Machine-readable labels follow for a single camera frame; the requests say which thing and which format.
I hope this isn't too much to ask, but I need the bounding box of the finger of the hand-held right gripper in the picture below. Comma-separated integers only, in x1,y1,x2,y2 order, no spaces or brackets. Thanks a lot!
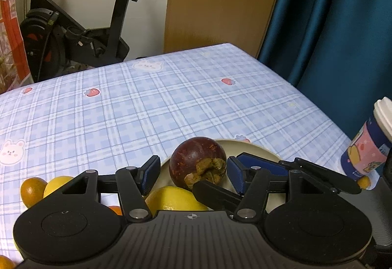
237,152,366,194
192,180,245,211

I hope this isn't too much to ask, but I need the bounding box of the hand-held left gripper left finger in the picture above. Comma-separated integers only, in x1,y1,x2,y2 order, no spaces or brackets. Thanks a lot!
61,155,162,223

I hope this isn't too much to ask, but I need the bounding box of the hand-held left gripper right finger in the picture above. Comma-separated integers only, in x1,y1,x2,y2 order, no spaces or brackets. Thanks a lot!
227,156,339,223

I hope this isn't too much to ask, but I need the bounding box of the beige round plate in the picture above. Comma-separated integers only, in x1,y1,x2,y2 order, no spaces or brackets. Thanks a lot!
144,138,284,214

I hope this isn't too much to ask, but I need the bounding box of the dark purple mangosteen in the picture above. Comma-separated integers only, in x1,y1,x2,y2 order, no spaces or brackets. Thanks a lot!
169,137,228,191

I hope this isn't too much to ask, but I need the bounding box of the yellow lemon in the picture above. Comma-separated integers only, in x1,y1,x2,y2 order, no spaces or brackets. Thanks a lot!
145,186,209,212
43,175,75,199

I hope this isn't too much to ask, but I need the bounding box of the printed paper cup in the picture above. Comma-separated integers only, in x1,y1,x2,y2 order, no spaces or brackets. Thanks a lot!
340,97,392,190

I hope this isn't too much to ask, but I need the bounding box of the black exercise bike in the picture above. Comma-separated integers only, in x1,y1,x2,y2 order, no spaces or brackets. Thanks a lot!
14,0,170,83

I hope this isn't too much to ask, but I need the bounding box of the blue curtain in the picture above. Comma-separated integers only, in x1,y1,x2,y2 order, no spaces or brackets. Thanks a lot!
257,0,392,141

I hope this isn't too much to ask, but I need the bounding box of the printed backdrop cloth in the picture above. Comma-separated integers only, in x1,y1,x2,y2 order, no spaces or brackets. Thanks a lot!
0,0,33,95

